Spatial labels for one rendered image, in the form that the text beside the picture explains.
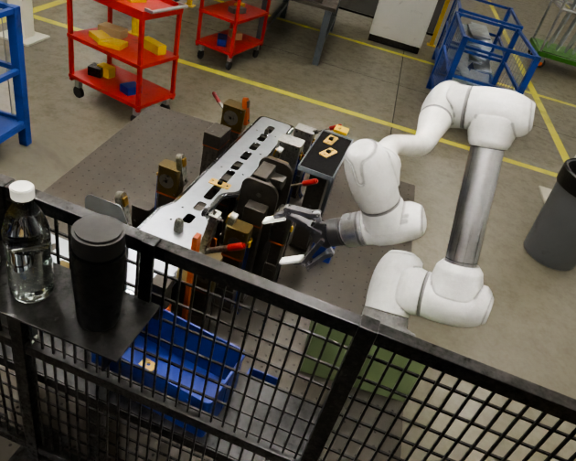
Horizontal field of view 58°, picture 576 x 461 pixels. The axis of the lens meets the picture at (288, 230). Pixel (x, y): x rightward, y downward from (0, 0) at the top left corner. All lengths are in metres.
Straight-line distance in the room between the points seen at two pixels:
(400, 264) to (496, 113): 0.55
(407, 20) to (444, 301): 6.87
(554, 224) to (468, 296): 2.53
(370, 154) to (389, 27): 7.22
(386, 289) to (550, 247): 2.64
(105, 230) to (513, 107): 1.25
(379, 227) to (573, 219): 2.96
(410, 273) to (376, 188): 0.61
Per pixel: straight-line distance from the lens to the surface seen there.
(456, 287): 1.72
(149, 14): 4.14
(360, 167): 1.18
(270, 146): 2.34
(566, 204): 4.13
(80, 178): 2.51
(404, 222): 1.28
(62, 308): 0.90
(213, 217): 1.47
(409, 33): 8.37
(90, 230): 0.75
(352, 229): 1.32
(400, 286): 1.75
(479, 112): 1.68
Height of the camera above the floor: 2.08
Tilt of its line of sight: 36 degrees down
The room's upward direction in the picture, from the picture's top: 15 degrees clockwise
